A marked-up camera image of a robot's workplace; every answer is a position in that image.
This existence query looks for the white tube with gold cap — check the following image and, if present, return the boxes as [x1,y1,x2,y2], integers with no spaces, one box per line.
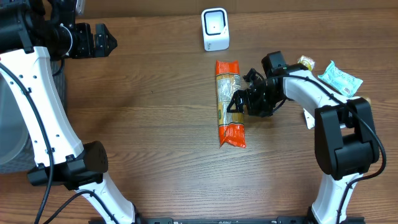
[303,96,372,129]

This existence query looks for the light blue wipes packet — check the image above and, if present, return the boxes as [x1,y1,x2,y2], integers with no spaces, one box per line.
[318,60,363,98]

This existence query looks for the green snack packet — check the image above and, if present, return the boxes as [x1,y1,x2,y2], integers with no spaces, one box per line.
[298,55,315,71]

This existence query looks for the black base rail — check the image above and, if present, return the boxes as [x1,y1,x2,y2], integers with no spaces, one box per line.
[88,216,366,224]

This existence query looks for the orange spaghetti packet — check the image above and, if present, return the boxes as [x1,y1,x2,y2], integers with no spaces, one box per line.
[215,60,246,148]

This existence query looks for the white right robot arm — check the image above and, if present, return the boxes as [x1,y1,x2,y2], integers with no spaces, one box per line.
[226,52,386,223]

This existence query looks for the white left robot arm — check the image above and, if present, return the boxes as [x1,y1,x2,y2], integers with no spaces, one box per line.
[1,0,142,223]

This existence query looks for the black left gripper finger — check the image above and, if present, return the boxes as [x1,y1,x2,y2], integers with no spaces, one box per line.
[95,24,118,47]
[93,42,118,58]

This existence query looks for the grey plastic lattice basket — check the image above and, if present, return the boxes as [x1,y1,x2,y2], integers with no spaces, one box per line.
[0,60,68,174]

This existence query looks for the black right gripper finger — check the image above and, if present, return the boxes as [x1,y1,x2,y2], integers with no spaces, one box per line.
[228,90,247,108]
[226,104,244,113]

